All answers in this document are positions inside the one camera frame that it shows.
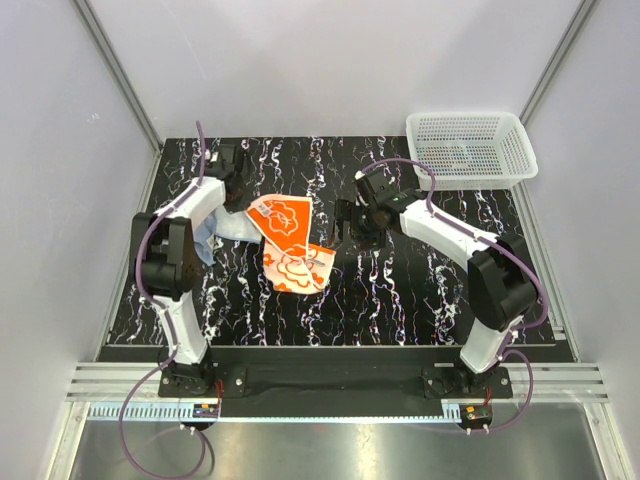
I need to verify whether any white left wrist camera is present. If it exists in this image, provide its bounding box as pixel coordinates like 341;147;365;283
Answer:
205;149;225;169

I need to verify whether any orange and white towel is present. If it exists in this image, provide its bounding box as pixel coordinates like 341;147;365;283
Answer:
246;194;336;295

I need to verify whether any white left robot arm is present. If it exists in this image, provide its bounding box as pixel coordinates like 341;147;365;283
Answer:
129;144;246;396

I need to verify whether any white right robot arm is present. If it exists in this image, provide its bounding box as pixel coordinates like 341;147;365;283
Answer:
330;170;543;397

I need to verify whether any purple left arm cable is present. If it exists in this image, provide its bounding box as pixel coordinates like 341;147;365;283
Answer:
118;119;215;476

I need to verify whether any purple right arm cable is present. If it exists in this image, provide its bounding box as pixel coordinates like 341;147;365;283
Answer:
357;157;549;436

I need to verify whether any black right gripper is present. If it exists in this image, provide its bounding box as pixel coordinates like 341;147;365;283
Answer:
328;199;386;252

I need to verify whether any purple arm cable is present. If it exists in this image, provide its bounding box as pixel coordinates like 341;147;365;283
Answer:
357;157;549;436
118;119;215;476

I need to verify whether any light blue towel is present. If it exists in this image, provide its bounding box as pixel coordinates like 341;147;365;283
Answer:
194;206;263;266

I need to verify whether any white plastic basket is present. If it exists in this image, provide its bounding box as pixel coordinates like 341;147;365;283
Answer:
406;112;538;191

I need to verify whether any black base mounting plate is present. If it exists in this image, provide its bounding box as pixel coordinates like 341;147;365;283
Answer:
159;346;513;400

